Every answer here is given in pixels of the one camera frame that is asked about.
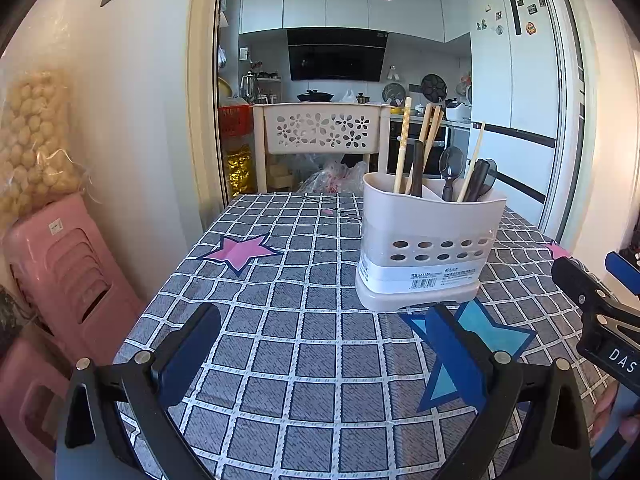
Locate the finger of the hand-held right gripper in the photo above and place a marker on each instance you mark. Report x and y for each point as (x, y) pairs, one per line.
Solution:
(575, 280)
(622, 266)

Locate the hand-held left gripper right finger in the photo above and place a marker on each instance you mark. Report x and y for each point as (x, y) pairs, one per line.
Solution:
(460, 355)

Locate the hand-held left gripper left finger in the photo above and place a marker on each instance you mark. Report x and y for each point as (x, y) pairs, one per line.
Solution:
(190, 355)

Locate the white plastic utensil holder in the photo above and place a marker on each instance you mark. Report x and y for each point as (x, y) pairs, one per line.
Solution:
(425, 275)

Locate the person's right hand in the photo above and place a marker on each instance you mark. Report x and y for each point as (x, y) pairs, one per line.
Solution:
(605, 405)

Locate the grey checked star tablecloth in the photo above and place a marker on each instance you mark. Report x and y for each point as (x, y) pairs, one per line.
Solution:
(300, 280)

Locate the stack of pink plastic stools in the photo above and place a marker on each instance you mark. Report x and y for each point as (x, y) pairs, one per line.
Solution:
(75, 260)

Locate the pink plastic stool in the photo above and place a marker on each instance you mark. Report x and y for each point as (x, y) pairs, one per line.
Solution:
(30, 400)

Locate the dark mesh bag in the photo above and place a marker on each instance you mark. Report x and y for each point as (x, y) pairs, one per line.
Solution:
(10, 315)

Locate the gold foil bag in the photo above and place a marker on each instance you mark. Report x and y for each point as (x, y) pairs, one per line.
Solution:
(240, 172)

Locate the white rice cooker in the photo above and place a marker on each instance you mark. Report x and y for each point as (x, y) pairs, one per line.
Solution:
(457, 112)

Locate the white refrigerator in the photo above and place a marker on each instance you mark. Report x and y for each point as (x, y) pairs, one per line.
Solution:
(510, 85)

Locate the pink plastic bag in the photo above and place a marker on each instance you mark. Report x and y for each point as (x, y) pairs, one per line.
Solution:
(332, 177)

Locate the red plastic basket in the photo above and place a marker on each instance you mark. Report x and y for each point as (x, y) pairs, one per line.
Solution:
(235, 120)

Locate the group of fridge magnets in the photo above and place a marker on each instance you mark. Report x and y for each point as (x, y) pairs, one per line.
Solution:
(530, 27)

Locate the bag of puffed snack balls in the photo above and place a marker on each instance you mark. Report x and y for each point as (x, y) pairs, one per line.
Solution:
(30, 150)

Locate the beige flower-cutout cart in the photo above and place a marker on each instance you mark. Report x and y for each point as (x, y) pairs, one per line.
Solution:
(320, 127)

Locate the small cooking pot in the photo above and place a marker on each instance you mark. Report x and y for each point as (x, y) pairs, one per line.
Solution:
(362, 98)

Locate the white plastic bag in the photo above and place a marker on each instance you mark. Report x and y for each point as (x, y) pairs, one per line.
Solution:
(347, 96)

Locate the black wok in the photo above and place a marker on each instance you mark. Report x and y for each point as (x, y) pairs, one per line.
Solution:
(315, 96)

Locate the black range hood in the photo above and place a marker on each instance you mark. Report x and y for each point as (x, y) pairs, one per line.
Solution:
(335, 55)

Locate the white upper kitchen cabinets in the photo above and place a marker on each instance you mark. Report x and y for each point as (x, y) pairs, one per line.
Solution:
(265, 5)

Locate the round black wall pan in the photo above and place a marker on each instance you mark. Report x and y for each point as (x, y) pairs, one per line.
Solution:
(433, 86)

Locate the round grey wall plate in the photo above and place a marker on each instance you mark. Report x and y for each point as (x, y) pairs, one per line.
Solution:
(393, 94)

